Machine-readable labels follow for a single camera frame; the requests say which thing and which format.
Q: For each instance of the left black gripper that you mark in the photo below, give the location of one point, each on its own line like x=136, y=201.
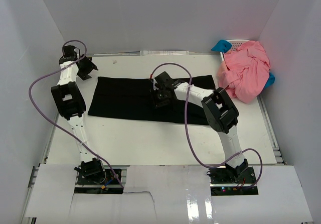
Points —
x=90, y=66

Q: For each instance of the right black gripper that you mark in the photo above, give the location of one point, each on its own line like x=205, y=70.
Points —
x=157, y=102

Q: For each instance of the black t shirt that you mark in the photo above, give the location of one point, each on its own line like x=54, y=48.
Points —
x=130, y=99

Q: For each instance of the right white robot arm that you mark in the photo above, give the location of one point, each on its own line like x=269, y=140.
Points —
x=220, y=112

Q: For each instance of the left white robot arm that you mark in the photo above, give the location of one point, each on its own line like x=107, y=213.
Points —
x=72, y=107

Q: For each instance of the printed paper at back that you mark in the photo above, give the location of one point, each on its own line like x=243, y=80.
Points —
x=163, y=52

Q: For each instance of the blue t shirt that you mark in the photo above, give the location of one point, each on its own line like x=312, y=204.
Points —
x=223, y=47

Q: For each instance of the pink t shirt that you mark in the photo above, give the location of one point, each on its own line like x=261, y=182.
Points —
x=244, y=71

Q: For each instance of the white perforated laundry basket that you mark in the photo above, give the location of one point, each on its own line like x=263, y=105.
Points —
x=236, y=43

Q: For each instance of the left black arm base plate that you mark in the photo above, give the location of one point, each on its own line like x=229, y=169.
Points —
x=98, y=184

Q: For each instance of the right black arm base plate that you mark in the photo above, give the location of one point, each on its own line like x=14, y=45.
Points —
x=222, y=183

